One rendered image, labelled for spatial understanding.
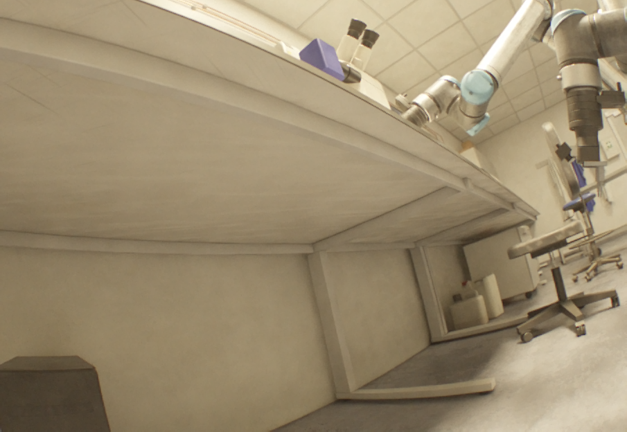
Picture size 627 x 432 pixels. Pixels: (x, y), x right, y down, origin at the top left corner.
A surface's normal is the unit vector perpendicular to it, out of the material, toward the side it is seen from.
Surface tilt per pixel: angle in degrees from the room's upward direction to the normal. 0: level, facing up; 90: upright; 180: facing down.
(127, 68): 90
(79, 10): 180
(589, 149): 97
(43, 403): 90
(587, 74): 102
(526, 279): 90
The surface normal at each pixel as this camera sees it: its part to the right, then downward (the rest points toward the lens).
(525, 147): -0.69, -0.10
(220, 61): 0.21, 0.92
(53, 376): 0.69, -0.37
